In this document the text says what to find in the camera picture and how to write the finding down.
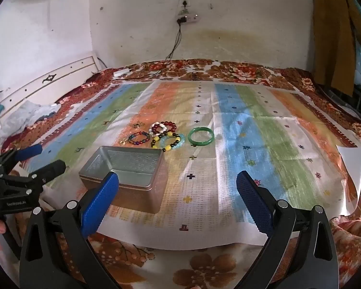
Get silver metal tin box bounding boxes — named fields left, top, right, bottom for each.
left=79, top=146, right=168, bottom=214

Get green jade bangle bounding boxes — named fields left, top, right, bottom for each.
left=188, top=127, right=215, bottom=146

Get multicolour small bead bracelet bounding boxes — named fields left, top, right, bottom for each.
left=120, top=130, right=152, bottom=146

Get yellow black bead bracelet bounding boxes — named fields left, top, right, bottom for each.
left=150, top=130, right=182, bottom=153

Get light blue bead bracelet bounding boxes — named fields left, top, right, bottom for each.
left=160, top=133, right=187, bottom=151

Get dark red bead bracelet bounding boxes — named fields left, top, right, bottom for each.
left=151, top=120, right=179, bottom=135

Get crumpled grey blue clothes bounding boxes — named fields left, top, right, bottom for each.
left=0, top=100, right=61, bottom=147

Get white wooden headboard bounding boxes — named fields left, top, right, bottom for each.
left=0, top=52, right=102, bottom=129

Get striped colourful mat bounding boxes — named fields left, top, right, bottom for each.
left=23, top=81, right=361, bottom=250

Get white charger on bed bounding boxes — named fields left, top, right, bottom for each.
left=113, top=69, right=130, bottom=79

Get brown hanging garment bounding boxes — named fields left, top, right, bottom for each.
left=313, top=0, right=361, bottom=97

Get white wall power strip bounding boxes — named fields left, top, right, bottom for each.
left=177, top=13, right=200, bottom=24

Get black power cable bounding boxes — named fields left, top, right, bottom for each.
left=114, top=0, right=189, bottom=80

